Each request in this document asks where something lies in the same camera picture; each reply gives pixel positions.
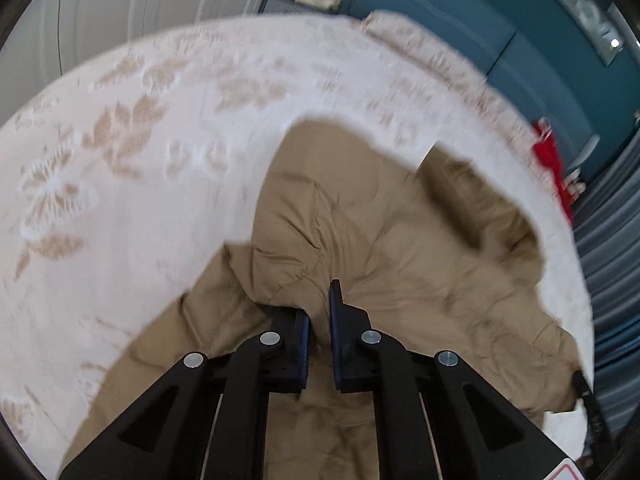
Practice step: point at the left floral pillow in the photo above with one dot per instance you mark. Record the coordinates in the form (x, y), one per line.
(431, 53)

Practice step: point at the tan quilted down coat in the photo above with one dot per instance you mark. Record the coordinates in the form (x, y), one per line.
(437, 258)

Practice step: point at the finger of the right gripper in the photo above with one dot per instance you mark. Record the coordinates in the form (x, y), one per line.
(601, 439)

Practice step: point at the blue nightstand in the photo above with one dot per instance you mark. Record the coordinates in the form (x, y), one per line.
(283, 7)

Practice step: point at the red cloth bag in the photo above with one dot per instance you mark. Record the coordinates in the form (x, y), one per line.
(548, 155)

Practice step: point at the blue upholstered headboard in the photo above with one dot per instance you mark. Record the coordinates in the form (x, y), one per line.
(511, 62)

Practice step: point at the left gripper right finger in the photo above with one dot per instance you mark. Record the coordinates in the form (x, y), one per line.
(435, 416)

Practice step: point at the white floral bedspread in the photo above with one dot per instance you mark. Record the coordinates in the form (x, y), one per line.
(124, 179)

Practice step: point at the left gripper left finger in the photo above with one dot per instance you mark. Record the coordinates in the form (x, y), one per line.
(205, 418)

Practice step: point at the white wardrobe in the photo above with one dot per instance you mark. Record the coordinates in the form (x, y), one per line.
(51, 37)

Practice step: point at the grey striped curtain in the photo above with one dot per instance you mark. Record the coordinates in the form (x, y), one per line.
(606, 232)

